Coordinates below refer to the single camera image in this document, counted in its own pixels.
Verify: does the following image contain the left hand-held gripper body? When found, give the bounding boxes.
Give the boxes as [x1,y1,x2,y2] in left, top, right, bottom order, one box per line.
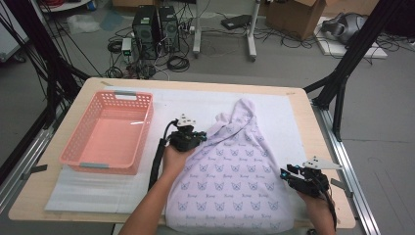
[167,113,208,153]

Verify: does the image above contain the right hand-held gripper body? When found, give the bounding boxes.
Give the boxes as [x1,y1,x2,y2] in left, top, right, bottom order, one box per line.
[287,156,345,199]

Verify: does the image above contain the lilac printed towel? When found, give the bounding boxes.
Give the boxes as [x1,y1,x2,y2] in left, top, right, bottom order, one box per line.
[164,97,297,235]

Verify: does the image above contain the person's right hand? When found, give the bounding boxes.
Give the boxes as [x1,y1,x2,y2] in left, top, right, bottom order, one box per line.
[297,190,329,214]

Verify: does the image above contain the person's left hand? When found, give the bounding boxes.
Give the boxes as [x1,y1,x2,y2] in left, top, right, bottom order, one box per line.
[161,143,197,180]

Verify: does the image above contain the white foam mat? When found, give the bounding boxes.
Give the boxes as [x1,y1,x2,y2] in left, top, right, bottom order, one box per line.
[104,85,320,221]

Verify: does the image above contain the pink plastic basket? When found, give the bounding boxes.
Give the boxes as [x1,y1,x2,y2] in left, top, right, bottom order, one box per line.
[58,90,155,176]

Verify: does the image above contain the grey foam sheet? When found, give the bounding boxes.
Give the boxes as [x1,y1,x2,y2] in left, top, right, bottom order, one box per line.
[44,164,155,214]

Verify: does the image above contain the white power strip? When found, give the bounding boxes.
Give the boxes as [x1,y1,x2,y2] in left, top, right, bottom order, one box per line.
[177,20,197,34]

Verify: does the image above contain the white power adapter box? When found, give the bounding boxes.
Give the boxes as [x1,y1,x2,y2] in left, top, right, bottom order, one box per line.
[120,37,133,57]

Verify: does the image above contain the black computer tower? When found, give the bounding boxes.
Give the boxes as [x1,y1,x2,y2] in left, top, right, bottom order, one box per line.
[131,4,161,61]
[158,5,181,53]

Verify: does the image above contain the black flat device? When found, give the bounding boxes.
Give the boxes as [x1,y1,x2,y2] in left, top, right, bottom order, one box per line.
[220,14,253,31]

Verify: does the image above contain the white foam board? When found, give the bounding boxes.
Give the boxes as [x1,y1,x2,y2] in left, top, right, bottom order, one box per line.
[313,16,390,61]

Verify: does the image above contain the large open cardboard box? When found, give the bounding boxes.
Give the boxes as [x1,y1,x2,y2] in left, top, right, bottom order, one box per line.
[264,0,327,41]

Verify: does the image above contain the grey rounded device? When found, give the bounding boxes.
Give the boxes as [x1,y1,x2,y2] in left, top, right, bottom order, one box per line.
[321,12,368,45]

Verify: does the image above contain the clear plastic bag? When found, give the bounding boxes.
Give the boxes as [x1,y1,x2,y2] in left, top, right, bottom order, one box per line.
[66,14,102,34]

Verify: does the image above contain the white round table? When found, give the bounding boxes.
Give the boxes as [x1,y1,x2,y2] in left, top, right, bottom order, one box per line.
[38,0,93,14]

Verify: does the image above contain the white cabinet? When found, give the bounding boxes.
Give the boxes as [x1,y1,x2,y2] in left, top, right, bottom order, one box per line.
[0,5,30,64]

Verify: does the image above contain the right hand-held gripper cable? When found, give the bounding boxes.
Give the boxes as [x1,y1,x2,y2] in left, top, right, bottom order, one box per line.
[321,187,339,231]

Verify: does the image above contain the hand-held gripper cable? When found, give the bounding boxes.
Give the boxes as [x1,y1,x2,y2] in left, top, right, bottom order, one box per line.
[321,187,339,231]
[148,118,180,192]

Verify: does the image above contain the grey metal bracket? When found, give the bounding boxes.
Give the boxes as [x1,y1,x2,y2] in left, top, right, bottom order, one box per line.
[330,177,354,199]
[20,164,49,181]

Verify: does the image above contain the left hand-held gripper cable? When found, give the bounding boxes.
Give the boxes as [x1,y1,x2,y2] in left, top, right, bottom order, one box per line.
[148,118,180,192]

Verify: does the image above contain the aluminium rail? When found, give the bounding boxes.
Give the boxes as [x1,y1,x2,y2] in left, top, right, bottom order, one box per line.
[0,107,64,214]
[311,102,382,235]

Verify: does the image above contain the coiled black cable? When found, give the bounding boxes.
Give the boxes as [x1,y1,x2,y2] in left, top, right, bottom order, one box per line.
[166,55,191,73]

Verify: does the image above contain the white desk frame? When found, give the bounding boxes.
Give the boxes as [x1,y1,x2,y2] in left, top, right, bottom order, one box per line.
[191,0,262,63]

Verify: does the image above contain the black metal frame stand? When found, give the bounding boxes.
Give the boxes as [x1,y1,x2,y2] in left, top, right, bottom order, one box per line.
[0,0,92,131]
[302,0,415,142]

